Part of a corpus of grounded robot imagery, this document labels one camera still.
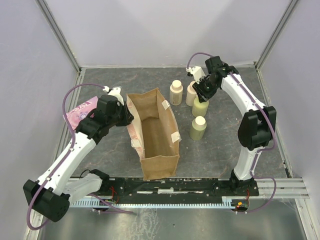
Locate green pump bottle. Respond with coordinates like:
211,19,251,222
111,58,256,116
192,97,209,118

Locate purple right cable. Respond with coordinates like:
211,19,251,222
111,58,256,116
185,52,277,215

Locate white slotted cable duct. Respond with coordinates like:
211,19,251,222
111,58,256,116
68,194,238,208

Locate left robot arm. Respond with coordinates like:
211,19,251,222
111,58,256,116
23,94,134,222

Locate right aluminium frame post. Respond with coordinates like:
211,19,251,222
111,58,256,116
254,0,300,70

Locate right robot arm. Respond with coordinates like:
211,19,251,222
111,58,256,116
186,56,277,196

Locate green bottle cream cap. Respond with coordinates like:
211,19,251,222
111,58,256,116
189,116,207,141

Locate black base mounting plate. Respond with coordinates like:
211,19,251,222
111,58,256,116
94,177,259,202

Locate pink tissue pack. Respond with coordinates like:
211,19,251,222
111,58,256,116
66,96,98,131

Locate aluminium corner frame post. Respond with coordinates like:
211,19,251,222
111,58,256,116
35,0,81,73

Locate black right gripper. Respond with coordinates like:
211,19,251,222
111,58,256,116
191,76,218,104

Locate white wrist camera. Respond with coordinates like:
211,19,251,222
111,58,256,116
185,66,206,84
102,86,125,106

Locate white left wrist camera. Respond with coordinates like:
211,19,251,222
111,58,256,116
102,86,125,106

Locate purple cable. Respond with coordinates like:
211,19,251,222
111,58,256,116
185,52,277,215
26,83,135,230

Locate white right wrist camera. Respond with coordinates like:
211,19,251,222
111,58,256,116
185,66,206,84

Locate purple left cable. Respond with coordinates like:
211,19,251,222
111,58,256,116
26,83,135,230

